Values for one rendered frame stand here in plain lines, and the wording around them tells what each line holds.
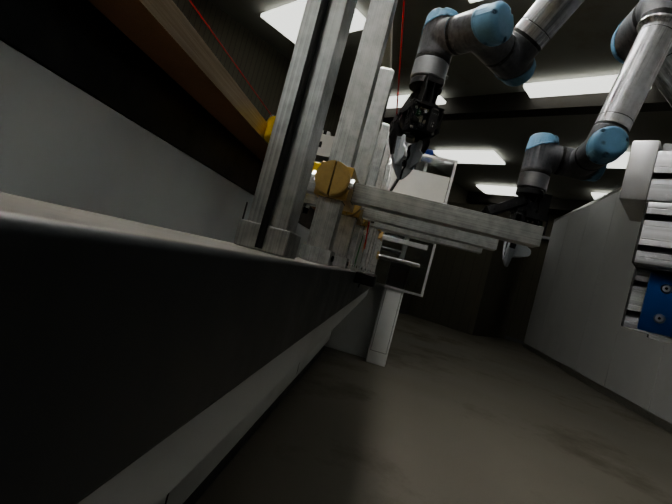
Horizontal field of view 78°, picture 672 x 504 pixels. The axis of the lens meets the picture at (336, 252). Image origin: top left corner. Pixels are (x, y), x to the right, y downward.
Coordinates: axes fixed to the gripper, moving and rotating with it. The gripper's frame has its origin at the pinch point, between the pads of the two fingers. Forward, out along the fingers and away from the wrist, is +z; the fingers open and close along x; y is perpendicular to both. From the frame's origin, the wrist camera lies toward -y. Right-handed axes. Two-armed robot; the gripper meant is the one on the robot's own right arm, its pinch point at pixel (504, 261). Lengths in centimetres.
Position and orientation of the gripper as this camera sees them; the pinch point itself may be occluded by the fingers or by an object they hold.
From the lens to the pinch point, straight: 119.8
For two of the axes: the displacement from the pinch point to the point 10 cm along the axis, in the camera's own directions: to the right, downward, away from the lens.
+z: -2.5, 9.7, -0.3
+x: 1.2, 0.6, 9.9
